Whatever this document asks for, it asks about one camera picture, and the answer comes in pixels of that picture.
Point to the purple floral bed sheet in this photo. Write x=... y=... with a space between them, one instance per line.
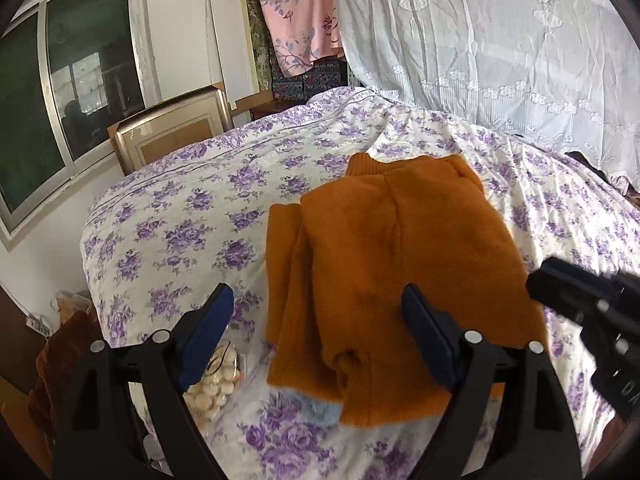
x=156 y=244

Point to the pink floral hanging cloth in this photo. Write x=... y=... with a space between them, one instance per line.
x=302 y=32

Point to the gold picture frame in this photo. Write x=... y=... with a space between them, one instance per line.
x=161 y=129

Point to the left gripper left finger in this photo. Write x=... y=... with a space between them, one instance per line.
x=101 y=434

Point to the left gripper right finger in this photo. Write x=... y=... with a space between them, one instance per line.
x=534 y=436

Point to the aluminium sliding window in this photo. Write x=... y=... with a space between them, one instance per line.
x=69 y=69

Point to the white lace cover cloth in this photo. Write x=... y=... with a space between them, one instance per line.
x=561 y=74

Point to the bag of white round items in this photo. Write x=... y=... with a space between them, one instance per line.
x=220 y=383

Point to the dark patterned storage box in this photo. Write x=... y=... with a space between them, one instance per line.
x=326 y=74

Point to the orange knitted cat cardigan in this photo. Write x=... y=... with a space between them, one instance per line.
x=337 y=263

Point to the brown velvet cloth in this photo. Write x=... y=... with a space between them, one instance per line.
x=56 y=366

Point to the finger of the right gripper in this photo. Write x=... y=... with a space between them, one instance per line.
x=609 y=300

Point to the light blue fuzzy cloth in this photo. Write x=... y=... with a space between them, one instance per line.
x=318 y=412

